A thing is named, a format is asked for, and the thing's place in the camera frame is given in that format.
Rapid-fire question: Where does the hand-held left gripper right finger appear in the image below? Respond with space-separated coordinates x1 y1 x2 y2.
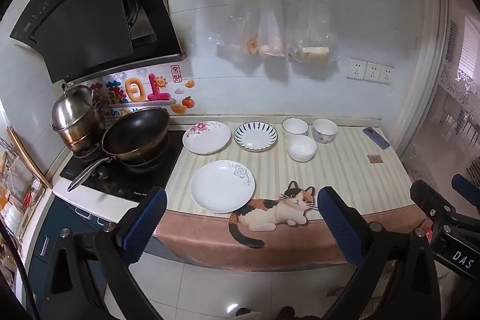
317 186 441 320

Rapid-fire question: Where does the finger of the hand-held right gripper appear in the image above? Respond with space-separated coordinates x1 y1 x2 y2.
410 181 456 231
452 175 480 202

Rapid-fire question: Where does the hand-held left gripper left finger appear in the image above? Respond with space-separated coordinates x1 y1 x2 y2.
37 186 168 320

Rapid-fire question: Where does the white plate with grey flower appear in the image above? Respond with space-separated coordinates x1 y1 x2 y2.
190 160 256 213

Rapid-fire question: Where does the plain white bowl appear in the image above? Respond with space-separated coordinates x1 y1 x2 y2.
287 135 317 162

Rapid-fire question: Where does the white bowl with blue print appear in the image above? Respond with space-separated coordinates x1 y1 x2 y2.
312 118 338 144

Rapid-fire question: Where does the pink floral plate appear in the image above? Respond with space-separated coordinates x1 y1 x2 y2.
182 121 232 155

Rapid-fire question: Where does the white bowl with dark rim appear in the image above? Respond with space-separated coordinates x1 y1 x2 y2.
282 118 309 141

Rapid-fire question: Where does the blue striped plate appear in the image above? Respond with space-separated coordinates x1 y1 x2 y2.
233 121 278 152

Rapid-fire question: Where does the striped mat with cat print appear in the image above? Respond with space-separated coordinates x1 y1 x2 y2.
154 121 428 272

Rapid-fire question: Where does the black cooktop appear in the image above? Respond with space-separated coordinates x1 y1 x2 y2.
60 129 187 202

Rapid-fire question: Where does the dark blue cabinet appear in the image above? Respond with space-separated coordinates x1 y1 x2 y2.
28 198 113 306

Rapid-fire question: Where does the blue-grey smartphone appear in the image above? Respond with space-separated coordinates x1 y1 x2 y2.
362 127 391 150

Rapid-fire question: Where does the frosted glass sliding door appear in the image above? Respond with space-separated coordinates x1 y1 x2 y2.
397 0 480 193

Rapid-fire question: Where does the dark wok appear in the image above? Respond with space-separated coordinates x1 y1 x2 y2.
102 107 170 161

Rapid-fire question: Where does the person's shoe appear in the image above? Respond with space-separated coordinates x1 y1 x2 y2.
275 306 297 320

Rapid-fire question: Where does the bronze steel pot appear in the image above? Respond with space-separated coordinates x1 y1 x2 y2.
54 118 107 154

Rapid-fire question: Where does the wooden framed dish rack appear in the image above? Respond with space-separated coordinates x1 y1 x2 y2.
0 129 51 242

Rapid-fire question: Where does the stainless steel pot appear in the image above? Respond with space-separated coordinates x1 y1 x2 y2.
52 84 104 129

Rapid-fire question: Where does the clear plastic bag pale block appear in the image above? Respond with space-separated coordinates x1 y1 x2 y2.
286 0 341 64

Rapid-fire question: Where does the clear plastic bag pink food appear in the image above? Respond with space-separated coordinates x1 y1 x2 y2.
257 0 289 60

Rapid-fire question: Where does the black range hood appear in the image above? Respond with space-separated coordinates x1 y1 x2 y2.
9 0 187 84

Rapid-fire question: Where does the clear plastic bag orange food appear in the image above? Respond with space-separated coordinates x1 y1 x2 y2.
208 0 265 56

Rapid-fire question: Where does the white wall socket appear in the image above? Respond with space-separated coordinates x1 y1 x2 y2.
379 65 396 85
364 62 382 83
349 58 367 81

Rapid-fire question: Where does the colourful wall sticker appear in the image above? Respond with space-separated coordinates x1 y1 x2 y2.
90 65 197 117

